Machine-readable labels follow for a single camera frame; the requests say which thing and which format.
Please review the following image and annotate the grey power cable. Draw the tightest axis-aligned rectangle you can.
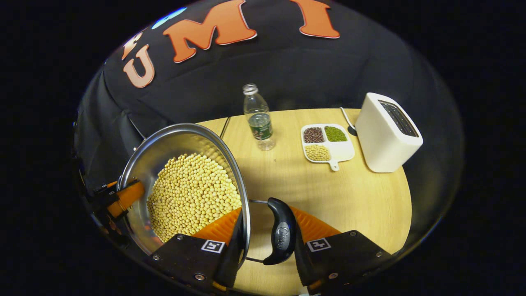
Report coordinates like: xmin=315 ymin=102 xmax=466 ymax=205
xmin=340 ymin=107 xmax=358 ymax=136

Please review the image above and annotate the pile of yellow soybeans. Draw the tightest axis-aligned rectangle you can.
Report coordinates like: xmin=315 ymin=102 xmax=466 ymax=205
xmin=147 ymin=153 xmax=242 ymax=243

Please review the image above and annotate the clear plastic water bottle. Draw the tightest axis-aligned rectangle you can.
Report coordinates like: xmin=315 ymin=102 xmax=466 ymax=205
xmin=242 ymin=83 xmax=277 ymax=151

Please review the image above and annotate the stainless steel pot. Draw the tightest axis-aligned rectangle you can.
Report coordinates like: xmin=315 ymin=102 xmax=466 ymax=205
xmin=116 ymin=123 xmax=297 ymax=266

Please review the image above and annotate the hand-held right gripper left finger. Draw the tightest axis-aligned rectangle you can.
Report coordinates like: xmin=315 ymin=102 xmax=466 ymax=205
xmin=146 ymin=207 xmax=245 ymax=293

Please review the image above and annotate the white divided plate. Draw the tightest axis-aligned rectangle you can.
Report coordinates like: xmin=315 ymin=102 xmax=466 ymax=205
xmin=301 ymin=124 xmax=355 ymax=172

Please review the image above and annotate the red beans heap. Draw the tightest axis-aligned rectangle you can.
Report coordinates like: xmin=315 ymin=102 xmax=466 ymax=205
xmin=303 ymin=127 xmax=325 ymax=143

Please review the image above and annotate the white toaster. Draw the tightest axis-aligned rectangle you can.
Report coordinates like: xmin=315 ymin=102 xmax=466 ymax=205
xmin=355 ymin=92 xmax=424 ymax=173

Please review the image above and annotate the small yellow beans heap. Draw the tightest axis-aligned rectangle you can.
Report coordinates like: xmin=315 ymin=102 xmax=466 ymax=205
xmin=305 ymin=144 xmax=331 ymax=162

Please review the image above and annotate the green beans heap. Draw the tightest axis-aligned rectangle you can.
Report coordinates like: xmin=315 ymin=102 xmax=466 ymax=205
xmin=324 ymin=126 xmax=348 ymax=142

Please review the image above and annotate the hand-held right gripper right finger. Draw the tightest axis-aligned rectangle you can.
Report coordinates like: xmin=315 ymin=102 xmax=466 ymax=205
xmin=289 ymin=206 xmax=393 ymax=293

